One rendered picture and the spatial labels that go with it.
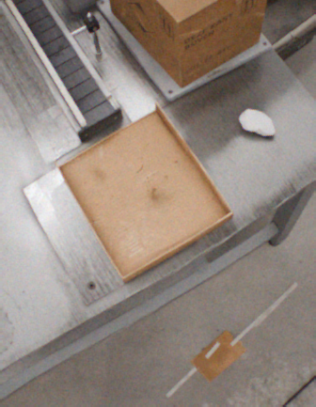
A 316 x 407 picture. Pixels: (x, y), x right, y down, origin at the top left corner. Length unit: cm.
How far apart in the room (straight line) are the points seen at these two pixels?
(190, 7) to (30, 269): 64
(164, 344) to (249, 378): 32
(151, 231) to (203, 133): 25
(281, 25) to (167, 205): 116
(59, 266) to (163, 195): 27
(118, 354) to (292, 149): 104
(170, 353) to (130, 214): 87
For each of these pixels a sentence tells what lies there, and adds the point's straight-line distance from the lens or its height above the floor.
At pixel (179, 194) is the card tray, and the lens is 123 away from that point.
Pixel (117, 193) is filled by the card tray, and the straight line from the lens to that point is 124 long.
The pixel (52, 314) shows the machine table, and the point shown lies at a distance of 121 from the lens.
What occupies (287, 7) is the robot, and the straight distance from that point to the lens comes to 226.
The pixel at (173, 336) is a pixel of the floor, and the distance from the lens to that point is 200.
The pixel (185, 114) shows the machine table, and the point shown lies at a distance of 131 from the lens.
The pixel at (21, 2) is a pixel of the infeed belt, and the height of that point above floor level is 88.
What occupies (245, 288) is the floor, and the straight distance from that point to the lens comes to 203.
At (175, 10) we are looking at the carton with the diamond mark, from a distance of 111.
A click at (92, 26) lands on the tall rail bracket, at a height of 97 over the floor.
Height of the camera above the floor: 199
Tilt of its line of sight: 71 degrees down
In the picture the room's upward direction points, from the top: 9 degrees counter-clockwise
